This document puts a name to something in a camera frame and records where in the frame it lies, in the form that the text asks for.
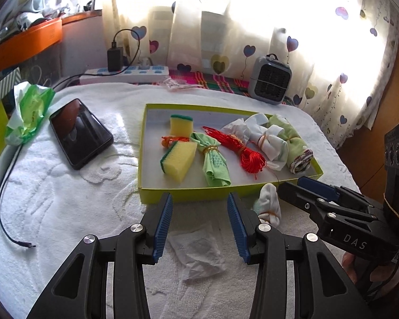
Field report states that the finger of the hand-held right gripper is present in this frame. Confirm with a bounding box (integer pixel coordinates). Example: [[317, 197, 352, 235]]
[[279, 181, 379, 222], [297, 176, 384, 209]]

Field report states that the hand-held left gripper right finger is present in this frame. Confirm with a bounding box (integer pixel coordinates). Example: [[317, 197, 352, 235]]
[[227, 192, 373, 319]]

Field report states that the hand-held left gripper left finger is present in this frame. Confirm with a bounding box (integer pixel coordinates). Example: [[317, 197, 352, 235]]
[[27, 193, 173, 319]]

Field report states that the small white sock bundle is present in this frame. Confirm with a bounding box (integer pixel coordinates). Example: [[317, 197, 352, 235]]
[[253, 183, 282, 228]]

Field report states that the green towel red trim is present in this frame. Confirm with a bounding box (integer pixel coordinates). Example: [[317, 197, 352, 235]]
[[269, 115, 315, 174]]

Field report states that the yellow-green cardboard box tray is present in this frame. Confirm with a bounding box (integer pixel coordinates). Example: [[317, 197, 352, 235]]
[[138, 103, 324, 204]]

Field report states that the large white cloth bundle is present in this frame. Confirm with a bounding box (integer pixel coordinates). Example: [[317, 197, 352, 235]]
[[246, 114, 289, 172]]

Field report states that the red cord bundle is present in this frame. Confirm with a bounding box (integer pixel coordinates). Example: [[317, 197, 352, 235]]
[[202, 125, 281, 183]]

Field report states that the yellow green scouring sponge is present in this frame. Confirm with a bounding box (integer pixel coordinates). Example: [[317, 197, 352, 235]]
[[170, 115, 193, 137], [160, 140, 198, 183]]

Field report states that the green cloth bundle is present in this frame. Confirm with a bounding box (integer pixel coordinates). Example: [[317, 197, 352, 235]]
[[189, 132, 231, 187]]

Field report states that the small orange mesh bundle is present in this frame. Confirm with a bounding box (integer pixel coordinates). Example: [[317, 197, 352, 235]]
[[161, 135, 190, 149]]

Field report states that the thin white cloth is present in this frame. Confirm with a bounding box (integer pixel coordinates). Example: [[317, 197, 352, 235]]
[[221, 118, 253, 140]]

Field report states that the person's right hand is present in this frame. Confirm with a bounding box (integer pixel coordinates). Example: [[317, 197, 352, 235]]
[[342, 251, 399, 288]]

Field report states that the crumpled clear plastic bag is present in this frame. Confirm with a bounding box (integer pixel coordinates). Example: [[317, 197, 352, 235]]
[[169, 228, 227, 281]]

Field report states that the small grey space heater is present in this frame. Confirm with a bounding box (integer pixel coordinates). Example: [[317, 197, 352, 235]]
[[248, 54, 292, 105]]

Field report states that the black smartphone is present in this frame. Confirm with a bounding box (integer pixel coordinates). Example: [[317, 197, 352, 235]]
[[49, 98, 114, 171]]

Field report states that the colourful plaid cloth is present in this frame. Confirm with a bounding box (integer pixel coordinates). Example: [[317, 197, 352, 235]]
[[153, 70, 295, 107]]

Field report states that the small clear plastic packet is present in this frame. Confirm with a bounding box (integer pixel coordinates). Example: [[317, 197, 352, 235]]
[[158, 77, 203, 91]]

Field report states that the white power strip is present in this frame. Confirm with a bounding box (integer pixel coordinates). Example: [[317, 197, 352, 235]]
[[79, 65, 170, 85]]

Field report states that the cream heart-print curtain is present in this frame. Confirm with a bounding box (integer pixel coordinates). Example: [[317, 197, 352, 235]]
[[101, 0, 399, 150]]

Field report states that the black charger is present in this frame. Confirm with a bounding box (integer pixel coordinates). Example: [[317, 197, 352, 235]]
[[107, 47, 124, 72]]

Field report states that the green tissue pack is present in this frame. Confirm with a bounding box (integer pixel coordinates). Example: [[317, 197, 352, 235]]
[[5, 81, 56, 146]]

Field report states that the orange plastic tray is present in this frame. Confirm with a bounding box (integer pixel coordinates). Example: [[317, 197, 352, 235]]
[[0, 17, 63, 74]]

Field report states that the pile of household clutter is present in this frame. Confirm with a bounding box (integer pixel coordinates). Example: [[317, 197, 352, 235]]
[[0, 0, 97, 39]]

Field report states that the black charging cable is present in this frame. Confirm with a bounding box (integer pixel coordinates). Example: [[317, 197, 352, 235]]
[[0, 28, 142, 249]]

